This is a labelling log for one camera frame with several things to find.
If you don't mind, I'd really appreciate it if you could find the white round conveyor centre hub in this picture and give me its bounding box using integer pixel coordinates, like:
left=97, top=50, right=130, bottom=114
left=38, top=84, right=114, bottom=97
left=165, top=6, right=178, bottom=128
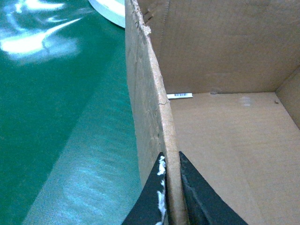
left=89, top=0, right=125, bottom=28

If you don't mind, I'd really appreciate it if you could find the green curved conveyor belt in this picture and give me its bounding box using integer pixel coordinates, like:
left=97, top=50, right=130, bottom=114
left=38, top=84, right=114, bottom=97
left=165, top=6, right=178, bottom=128
left=0, top=0, right=141, bottom=225

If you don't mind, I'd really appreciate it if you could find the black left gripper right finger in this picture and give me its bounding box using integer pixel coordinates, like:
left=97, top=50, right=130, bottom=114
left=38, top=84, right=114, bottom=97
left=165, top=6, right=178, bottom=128
left=179, top=151, right=247, bottom=225

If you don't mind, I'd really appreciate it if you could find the brown cardboard box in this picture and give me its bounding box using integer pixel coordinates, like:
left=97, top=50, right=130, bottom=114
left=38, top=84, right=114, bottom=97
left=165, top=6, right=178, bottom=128
left=125, top=0, right=300, bottom=225

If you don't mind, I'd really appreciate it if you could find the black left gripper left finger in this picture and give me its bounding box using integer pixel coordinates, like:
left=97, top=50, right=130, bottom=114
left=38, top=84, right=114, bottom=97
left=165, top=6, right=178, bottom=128
left=122, top=152, right=167, bottom=225

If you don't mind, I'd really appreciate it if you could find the white barcode label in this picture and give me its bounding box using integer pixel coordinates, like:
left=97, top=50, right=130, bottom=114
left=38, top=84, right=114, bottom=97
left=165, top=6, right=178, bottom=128
left=167, top=93, right=193, bottom=99

